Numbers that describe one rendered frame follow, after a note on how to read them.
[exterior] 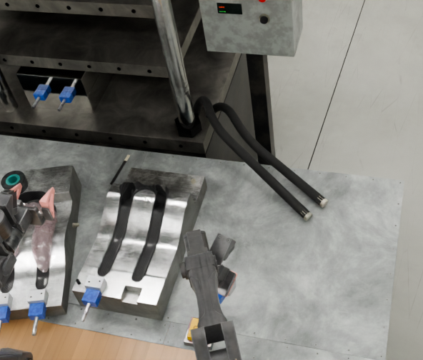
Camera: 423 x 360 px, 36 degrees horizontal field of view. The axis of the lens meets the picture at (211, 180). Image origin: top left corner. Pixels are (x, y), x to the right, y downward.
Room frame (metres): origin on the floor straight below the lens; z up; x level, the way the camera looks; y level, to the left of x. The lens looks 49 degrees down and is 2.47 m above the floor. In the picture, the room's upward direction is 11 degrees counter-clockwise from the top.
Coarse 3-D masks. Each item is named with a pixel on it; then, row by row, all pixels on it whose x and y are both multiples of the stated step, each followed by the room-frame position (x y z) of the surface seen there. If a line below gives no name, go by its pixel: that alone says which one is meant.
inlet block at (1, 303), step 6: (0, 294) 1.10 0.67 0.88; (6, 294) 1.10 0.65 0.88; (0, 300) 1.08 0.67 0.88; (6, 300) 1.08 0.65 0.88; (12, 300) 1.09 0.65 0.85; (0, 306) 1.07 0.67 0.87; (6, 306) 1.06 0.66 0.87; (0, 312) 1.05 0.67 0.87; (6, 312) 1.04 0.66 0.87; (0, 318) 1.03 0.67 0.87; (6, 318) 1.03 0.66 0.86; (0, 324) 1.01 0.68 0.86
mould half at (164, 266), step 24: (144, 192) 1.33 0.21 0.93; (192, 192) 1.36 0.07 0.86; (144, 216) 1.25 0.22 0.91; (168, 216) 1.23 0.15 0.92; (192, 216) 1.27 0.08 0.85; (96, 240) 1.23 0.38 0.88; (144, 240) 1.19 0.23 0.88; (168, 240) 1.17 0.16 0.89; (96, 264) 1.13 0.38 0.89; (120, 264) 1.12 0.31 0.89; (168, 264) 1.09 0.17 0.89; (120, 288) 1.04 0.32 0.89; (144, 288) 1.02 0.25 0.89; (168, 288) 1.03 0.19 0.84; (120, 312) 1.01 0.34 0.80; (144, 312) 0.98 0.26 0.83
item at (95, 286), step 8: (88, 280) 1.06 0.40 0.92; (96, 280) 1.06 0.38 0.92; (104, 280) 1.06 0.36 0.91; (88, 288) 1.05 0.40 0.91; (96, 288) 1.03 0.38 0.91; (104, 288) 1.05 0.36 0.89; (88, 296) 1.02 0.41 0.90; (96, 296) 1.01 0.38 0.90; (88, 304) 1.00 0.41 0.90; (96, 304) 1.00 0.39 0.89
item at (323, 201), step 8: (264, 152) 1.45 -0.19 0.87; (272, 160) 1.42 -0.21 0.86; (280, 168) 1.39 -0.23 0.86; (288, 168) 1.38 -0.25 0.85; (288, 176) 1.35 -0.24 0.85; (296, 176) 1.35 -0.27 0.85; (296, 184) 1.33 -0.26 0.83; (304, 184) 1.31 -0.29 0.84; (304, 192) 1.29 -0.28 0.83; (312, 192) 1.28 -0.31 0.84; (320, 200) 1.25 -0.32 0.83
